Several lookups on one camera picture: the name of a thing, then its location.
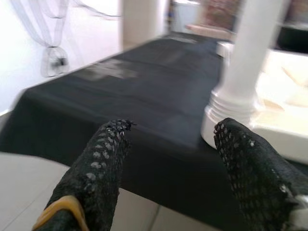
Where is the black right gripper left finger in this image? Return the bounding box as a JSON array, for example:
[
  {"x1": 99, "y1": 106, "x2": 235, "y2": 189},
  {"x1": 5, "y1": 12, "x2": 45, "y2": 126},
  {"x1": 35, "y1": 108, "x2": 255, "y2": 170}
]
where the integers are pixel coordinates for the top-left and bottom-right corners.
[{"x1": 32, "y1": 118, "x2": 135, "y2": 231}]

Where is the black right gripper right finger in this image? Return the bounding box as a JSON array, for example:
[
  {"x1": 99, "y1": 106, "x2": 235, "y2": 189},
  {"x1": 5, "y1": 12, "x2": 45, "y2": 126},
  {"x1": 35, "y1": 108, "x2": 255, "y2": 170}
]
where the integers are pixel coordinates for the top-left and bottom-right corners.
[{"x1": 213, "y1": 117, "x2": 308, "y2": 231}]

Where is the white plastic table leg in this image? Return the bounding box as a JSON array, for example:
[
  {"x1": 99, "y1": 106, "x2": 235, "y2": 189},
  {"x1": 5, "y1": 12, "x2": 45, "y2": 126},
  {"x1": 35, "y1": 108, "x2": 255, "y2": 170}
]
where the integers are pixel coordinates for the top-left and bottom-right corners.
[{"x1": 205, "y1": 0, "x2": 281, "y2": 122}]

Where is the white plastic table top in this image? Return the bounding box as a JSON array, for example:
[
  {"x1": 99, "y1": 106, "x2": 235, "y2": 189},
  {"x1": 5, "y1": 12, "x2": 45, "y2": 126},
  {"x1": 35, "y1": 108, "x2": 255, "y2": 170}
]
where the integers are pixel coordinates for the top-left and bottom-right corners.
[{"x1": 201, "y1": 40, "x2": 308, "y2": 164}]

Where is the black table cloth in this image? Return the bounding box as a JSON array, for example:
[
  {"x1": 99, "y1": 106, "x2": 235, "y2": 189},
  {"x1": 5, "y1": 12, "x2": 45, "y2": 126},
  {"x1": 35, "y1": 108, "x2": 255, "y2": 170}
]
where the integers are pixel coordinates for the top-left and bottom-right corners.
[{"x1": 0, "y1": 32, "x2": 308, "y2": 224}]

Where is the beige cloth covered bench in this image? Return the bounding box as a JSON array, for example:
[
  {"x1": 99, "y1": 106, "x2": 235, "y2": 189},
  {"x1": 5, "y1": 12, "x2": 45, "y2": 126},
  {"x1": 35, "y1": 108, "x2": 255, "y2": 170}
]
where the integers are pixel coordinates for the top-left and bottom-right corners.
[{"x1": 186, "y1": 23, "x2": 238, "y2": 39}]

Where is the black wall cable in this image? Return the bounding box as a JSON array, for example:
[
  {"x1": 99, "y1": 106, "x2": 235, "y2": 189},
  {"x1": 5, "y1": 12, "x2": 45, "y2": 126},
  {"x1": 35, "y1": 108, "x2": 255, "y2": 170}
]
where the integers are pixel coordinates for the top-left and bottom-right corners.
[{"x1": 14, "y1": 0, "x2": 121, "y2": 77}]

